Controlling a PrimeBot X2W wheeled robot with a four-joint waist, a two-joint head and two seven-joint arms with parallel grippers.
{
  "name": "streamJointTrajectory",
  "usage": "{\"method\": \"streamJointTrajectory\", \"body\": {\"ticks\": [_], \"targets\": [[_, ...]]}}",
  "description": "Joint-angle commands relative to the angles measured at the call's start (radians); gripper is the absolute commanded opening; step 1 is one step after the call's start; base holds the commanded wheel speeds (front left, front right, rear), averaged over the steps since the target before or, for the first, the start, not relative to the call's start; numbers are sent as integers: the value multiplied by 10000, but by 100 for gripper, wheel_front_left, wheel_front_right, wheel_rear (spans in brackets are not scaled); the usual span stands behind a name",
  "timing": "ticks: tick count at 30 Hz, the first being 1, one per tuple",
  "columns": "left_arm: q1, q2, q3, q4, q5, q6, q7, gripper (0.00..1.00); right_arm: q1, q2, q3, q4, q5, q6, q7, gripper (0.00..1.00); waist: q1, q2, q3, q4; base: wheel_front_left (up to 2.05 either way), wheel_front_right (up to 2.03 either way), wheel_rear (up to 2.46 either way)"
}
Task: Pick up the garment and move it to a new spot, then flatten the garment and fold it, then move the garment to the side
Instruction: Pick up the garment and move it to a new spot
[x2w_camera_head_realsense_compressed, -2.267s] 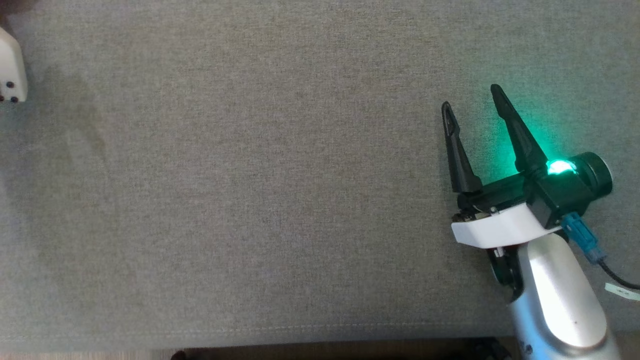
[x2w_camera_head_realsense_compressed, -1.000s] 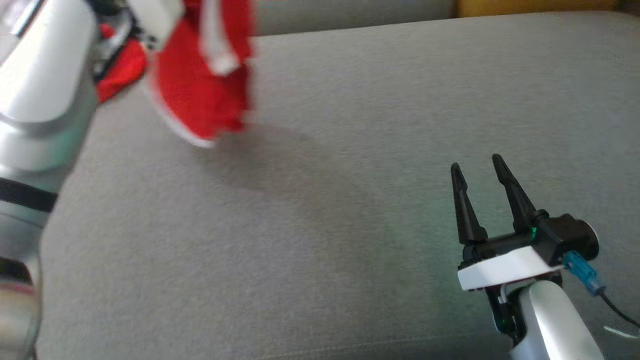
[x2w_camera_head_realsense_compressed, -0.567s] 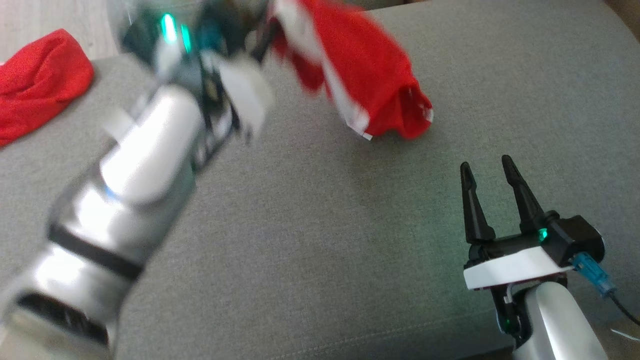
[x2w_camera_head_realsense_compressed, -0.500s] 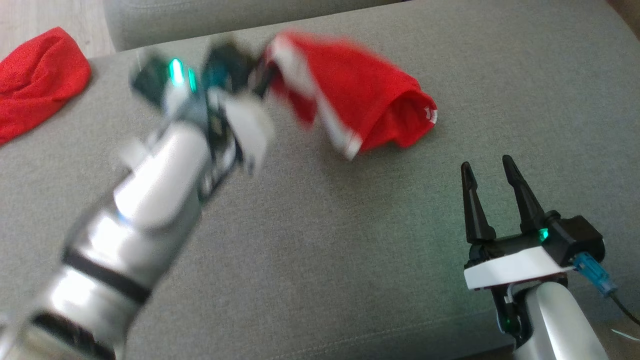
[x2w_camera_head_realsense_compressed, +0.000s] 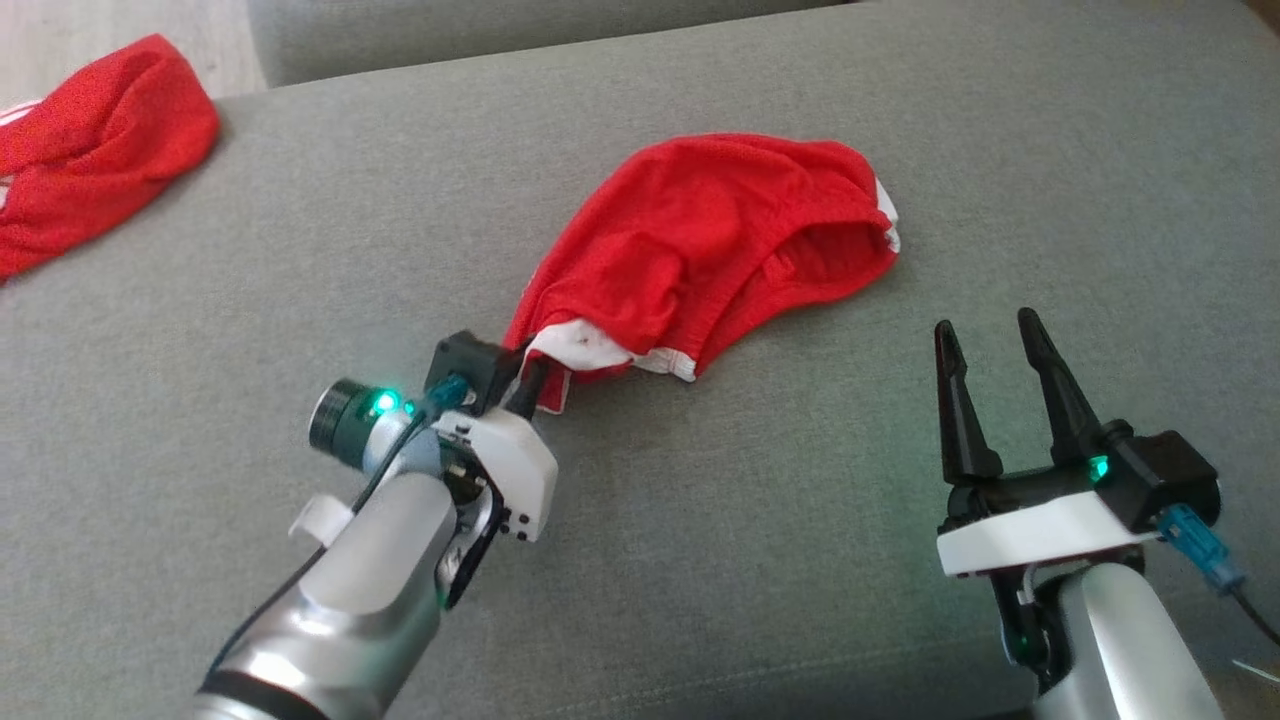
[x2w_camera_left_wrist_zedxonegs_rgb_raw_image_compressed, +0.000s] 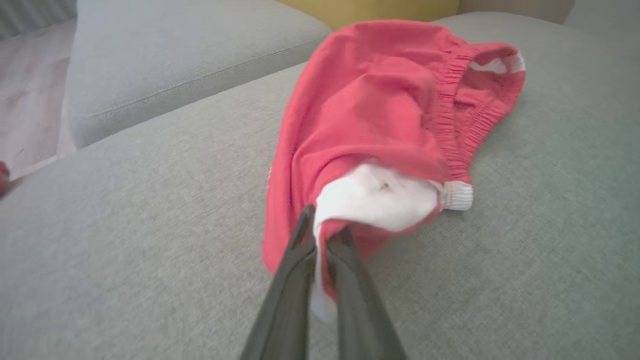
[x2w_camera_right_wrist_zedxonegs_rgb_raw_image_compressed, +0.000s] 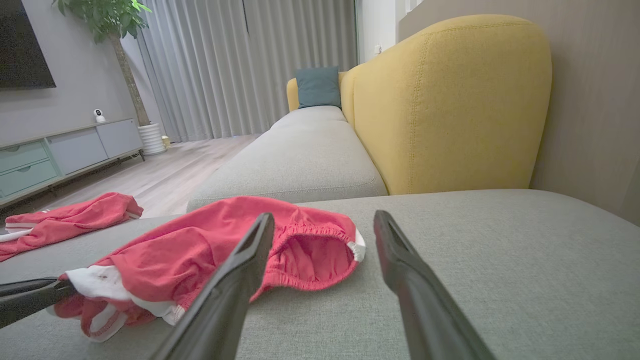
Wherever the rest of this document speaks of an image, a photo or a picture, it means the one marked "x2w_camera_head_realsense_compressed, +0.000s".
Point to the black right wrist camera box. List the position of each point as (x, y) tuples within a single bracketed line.
[(1165, 470)]

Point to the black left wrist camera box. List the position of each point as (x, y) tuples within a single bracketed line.
[(470, 362)]

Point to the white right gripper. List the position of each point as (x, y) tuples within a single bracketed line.
[(1040, 525)]

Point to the grey sofa back cushion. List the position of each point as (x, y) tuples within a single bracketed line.
[(500, 35)]

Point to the red jersey with white sleeves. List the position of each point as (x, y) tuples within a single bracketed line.
[(90, 150)]

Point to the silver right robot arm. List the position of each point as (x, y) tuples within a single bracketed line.
[(1120, 640)]

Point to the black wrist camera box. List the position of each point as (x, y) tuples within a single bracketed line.
[(470, 362), (1165, 470)]

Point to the red shorts with white stripe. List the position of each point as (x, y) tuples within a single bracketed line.
[(700, 230)]

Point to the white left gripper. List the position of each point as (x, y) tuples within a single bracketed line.
[(520, 470)]

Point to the grey sofa seat cushion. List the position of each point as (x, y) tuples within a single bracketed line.
[(800, 550)]

